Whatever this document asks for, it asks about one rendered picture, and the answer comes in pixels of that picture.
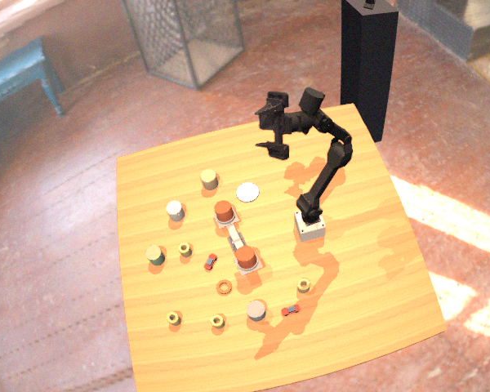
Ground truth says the orange cylinder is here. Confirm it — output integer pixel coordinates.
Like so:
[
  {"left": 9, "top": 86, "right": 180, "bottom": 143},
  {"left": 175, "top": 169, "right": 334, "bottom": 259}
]
[{"left": 235, "top": 246, "right": 257, "bottom": 270}]

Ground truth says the brown paper cup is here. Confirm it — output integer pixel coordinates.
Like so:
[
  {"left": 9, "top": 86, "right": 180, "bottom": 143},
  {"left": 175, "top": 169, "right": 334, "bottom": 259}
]
[{"left": 201, "top": 169, "right": 218, "bottom": 190}]

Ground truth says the small red toy car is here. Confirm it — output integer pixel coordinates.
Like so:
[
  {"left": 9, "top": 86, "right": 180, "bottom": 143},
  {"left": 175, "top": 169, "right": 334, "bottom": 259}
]
[
  {"left": 205, "top": 253, "right": 217, "bottom": 270},
  {"left": 282, "top": 305, "right": 301, "bottom": 316}
]

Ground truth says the orange ring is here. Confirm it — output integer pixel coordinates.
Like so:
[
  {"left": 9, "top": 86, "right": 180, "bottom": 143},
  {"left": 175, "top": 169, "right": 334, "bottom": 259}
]
[{"left": 216, "top": 280, "right": 232, "bottom": 294}]

